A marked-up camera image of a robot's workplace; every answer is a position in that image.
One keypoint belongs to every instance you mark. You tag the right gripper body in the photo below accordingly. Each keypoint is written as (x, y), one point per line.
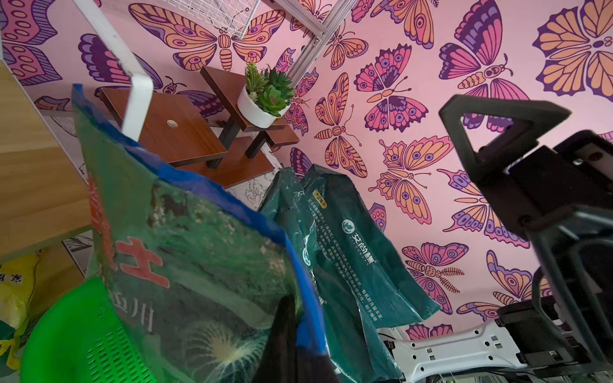
(560, 200)

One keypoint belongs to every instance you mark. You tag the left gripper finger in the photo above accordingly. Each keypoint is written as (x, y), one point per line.
(283, 360)

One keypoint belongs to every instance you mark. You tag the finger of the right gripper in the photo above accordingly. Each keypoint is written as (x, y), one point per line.
(518, 125)

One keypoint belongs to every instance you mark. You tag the green fertilizer bag plant picture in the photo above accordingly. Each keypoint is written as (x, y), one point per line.
(354, 350)

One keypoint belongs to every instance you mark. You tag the dark green fertilizer bag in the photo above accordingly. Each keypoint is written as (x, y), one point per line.
(361, 254)

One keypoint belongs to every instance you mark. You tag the blue edged soil bag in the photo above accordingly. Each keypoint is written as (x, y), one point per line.
(194, 275)

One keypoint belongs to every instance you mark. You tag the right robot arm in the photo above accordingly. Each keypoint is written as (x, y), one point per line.
(555, 322)

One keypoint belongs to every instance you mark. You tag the small yellow fertilizer packet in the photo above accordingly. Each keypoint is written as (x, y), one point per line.
(17, 287)

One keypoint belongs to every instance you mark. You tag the green plastic basket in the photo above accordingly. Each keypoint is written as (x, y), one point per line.
(81, 339)

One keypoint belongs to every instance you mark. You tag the brown wooden plant stand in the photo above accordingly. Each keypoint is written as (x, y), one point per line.
(176, 132)

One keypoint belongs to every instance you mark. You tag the succulent in white pot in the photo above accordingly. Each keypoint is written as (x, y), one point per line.
(265, 97)

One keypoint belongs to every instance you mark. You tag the aluminium frame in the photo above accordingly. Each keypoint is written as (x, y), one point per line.
(322, 32)

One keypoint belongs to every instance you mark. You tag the white wire basket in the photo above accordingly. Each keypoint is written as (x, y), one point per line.
(230, 16)

